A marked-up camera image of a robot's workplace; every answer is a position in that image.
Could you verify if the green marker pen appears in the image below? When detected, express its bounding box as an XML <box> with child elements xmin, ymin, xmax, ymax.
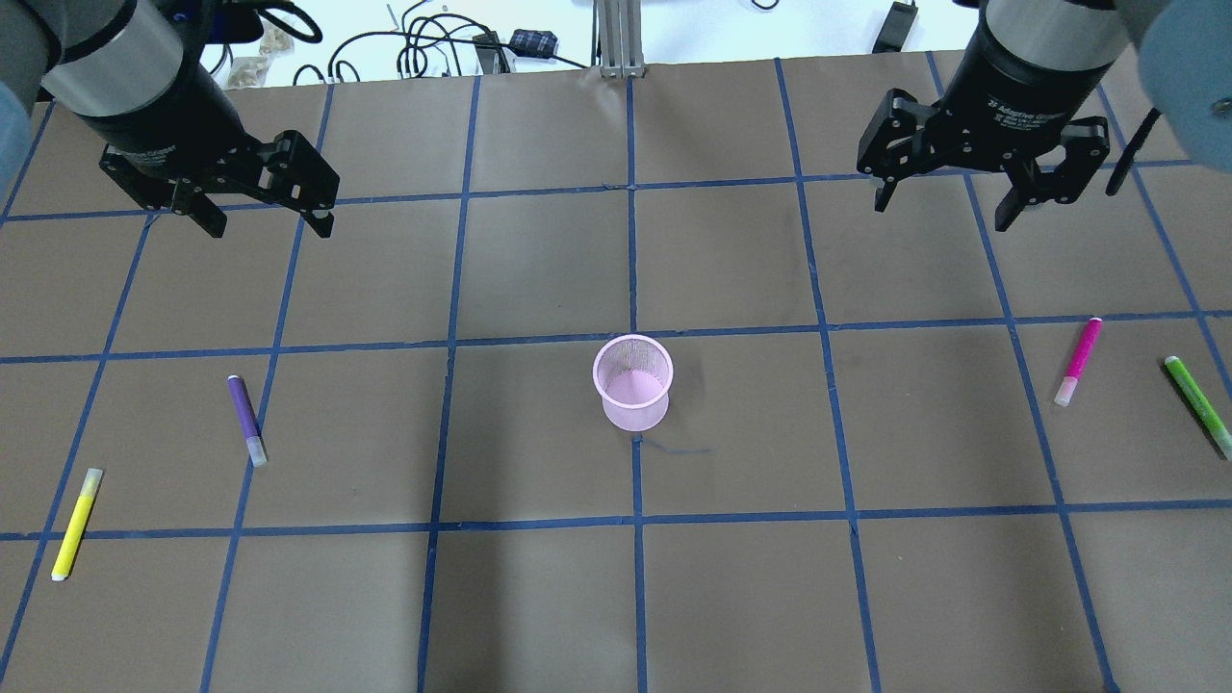
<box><xmin>1163</xmin><ymin>355</ymin><xmax>1231</xmax><ymax>460</ymax></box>

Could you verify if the aluminium frame post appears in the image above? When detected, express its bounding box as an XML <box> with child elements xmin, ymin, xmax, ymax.
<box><xmin>591</xmin><ymin>0</ymin><xmax>646</xmax><ymax>79</ymax></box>

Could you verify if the pink mesh cup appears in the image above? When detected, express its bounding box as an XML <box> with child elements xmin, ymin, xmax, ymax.
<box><xmin>591</xmin><ymin>334</ymin><xmax>675</xmax><ymax>433</ymax></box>

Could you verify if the black cable bundle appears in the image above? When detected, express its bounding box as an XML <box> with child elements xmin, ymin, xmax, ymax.
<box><xmin>294</xmin><ymin>0</ymin><xmax>588</xmax><ymax>88</ymax></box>

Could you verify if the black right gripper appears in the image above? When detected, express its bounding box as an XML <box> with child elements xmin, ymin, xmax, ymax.
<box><xmin>857</xmin><ymin>17</ymin><xmax>1117</xmax><ymax>233</ymax></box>

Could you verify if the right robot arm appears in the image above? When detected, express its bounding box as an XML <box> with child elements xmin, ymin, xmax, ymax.
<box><xmin>857</xmin><ymin>1</ymin><xmax>1231</xmax><ymax>232</ymax></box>

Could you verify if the yellow marker pen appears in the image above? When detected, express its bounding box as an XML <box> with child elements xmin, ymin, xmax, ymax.
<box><xmin>51</xmin><ymin>469</ymin><xmax>105</xmax><ymax>582</ymax></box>

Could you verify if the pink marker pen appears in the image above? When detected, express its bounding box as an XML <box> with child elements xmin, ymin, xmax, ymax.
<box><xmin>1053</xmin><ymin>317</ymin><xmax>1103</xmax><ymax>407</ymax></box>

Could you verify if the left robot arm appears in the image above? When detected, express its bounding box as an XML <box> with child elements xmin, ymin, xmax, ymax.
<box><xmin>1</xmin><ymin>1</ymin><xmax>340</xmax><ymax>238</ymax></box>

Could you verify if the purple marker pen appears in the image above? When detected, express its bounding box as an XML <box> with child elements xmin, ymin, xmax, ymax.
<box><xmin>227</xmin><ymin>372</ymin><xmax>269</xmax><ymax>469</ymax></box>

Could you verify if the black power adapter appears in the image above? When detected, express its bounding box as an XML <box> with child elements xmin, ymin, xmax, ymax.
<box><xmin>871</xmin><ymin>1</ymin><xmax>918</xmax><ymax>54</ymax></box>

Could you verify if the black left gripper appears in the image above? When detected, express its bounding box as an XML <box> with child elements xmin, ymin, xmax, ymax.
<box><xmin>83</xmin><ymin>63</ymin><xmax>340</xmax><ymax>240</ymax></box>

